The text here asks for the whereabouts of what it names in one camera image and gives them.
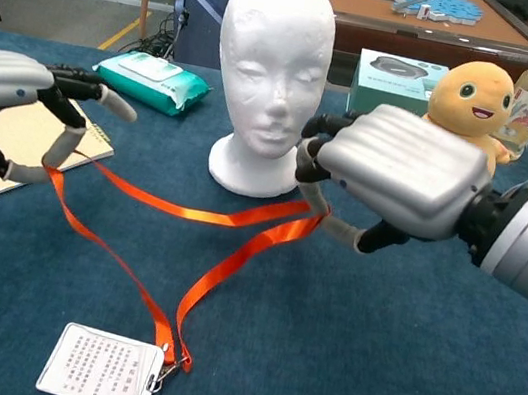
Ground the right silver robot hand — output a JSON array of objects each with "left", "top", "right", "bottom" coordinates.
[{"left": 281, "top": 90, "right": 504, "bottom": 273}]

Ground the orange lanyard strap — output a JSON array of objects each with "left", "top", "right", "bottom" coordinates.
[{"left": 13, "top": 146, "right": 334, "bottom": 393}]

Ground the white badge card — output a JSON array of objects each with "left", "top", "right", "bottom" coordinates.
[{"left": 32, "top": 316, "right": 170, "bottom": 395}]

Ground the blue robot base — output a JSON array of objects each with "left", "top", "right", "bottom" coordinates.
[{"left": 164, "top": 0, "right": 242, "bottom": 71}]

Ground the white foam mannequin head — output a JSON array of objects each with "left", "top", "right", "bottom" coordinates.
[{"left": 192, "top": 0, "right": 343, "bottom": 210}]

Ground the teal product box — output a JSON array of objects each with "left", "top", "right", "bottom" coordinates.
[{"left": 344, "top": 46, "right": 453, "bottom": 132}]

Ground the yellow plush toy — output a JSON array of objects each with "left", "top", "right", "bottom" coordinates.
[{"left": 414, "top": 51, "right": 527, "bottom": 178}]

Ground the green wet wipes pack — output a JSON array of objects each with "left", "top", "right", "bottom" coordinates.
[{"left": 85, "top": 43, "right": 216, "bottom": 123}]

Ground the blue mahjong tile pile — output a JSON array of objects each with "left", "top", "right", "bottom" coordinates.
[{"left": 375, "top": 0, "right": 486, "bottom": 30}]

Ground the blue table mat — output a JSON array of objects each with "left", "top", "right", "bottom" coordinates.
[{"left": 0, "top": 29, "right": 528, "bottom": 395}]

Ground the black cable bundle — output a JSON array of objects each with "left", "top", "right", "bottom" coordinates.
[{"left": 135, "top": 0, "right": 195, "bottom": 64}]

